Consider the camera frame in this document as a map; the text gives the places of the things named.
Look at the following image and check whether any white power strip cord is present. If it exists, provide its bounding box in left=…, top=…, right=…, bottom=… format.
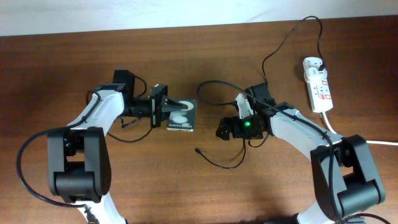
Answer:
left=320, top=111, right=398, bottom=146

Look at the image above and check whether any black smartphone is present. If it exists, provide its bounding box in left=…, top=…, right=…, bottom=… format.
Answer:
left=167, top=99, right=197, bottom=132

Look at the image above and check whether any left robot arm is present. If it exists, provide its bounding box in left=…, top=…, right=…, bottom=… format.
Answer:
left=47, top=70, right=187, bottom=223

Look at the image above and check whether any white USB charger plug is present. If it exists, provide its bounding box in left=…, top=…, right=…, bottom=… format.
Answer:
left=304, top=67, right=327, bottom=83

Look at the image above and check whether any black charging cable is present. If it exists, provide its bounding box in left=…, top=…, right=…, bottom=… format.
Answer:
left=194, top=16, right=325, bottom=170

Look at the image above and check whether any white power strip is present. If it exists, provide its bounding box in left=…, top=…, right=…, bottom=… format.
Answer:
left=303, top=57, right=333, bottom=113

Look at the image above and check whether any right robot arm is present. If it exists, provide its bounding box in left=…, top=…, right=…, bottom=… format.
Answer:
left=216, top=83, right=386, bottom=223

